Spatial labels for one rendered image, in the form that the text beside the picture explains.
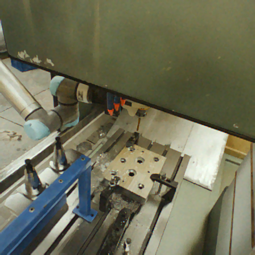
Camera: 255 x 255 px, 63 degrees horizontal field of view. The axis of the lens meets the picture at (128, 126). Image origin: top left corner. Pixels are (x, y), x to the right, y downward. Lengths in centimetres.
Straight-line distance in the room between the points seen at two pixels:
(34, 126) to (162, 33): 55
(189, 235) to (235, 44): 117
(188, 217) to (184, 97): 114
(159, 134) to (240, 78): 143
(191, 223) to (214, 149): 61
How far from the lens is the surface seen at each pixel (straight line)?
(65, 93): 78
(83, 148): 160
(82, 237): 93
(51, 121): 76
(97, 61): 35
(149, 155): 111
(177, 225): 135
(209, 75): 30
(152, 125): 174
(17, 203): 66
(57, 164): 70
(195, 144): 170
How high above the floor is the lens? 174
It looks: 36 degrees down
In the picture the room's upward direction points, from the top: 8 degrees clockwise
